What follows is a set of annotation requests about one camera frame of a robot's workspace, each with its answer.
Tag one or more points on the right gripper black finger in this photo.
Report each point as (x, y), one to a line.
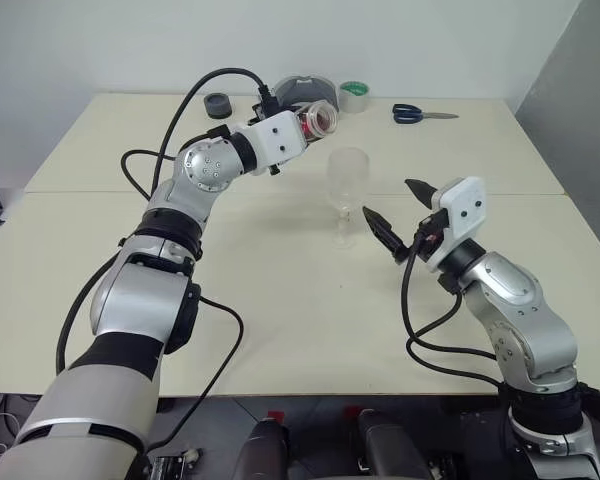
(422, 192)
(384, 230)

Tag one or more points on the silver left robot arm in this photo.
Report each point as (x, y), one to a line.
(205, 165)

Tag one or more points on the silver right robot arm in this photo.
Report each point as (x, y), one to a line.
(510, 285)

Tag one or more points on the grey curved visor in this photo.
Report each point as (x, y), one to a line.
(300, 87)

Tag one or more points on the small red tag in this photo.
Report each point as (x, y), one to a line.
(277, 416)

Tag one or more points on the dark rounded shape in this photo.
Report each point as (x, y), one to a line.
(392, 447)
(260, 450)

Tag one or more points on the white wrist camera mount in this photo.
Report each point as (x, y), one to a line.
(462, 205)
(275, 142)

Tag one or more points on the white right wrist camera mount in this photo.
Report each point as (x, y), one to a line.
(462, 205)

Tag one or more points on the clear wine glass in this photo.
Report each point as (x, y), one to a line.
(347, 165)

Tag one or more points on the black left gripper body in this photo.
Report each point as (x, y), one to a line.
(275, 170)

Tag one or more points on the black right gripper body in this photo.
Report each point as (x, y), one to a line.
(425, 235)

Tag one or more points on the black round cap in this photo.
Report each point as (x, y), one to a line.
(217, 107)

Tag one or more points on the silver tape roll green core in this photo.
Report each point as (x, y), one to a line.
(355, 102)

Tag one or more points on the grey partition panel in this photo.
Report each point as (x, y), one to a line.
(580, 125)

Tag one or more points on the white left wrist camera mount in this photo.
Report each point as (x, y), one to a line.
(275, 142)

